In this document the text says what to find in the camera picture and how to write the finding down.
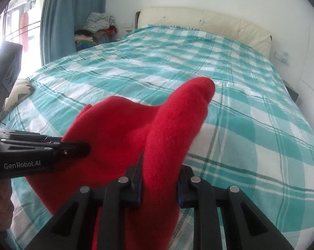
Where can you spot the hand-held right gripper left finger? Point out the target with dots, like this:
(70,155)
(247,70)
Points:
(132,187)

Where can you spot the pile of clothes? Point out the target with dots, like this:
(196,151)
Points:
(98,20)

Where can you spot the red hanging garment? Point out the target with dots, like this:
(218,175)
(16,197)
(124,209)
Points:
(24,28)

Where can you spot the white wall socket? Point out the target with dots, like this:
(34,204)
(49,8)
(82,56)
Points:
(282,56)

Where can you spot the teal checked bed sheet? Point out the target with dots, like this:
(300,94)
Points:
(237,96)

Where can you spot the beige patterned pillow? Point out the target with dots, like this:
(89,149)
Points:
(20,91)

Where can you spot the blue curtain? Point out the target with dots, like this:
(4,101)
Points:
(63,18)

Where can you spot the cream padded headboard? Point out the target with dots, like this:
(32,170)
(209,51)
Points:
(198,18)

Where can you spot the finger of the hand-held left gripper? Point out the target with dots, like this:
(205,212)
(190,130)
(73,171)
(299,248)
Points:
(24,136)
(73,149)

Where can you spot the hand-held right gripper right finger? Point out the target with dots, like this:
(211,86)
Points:
(184,192)

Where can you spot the red sweater with white rabbit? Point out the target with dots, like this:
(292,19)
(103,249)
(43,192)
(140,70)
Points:
(115,125)

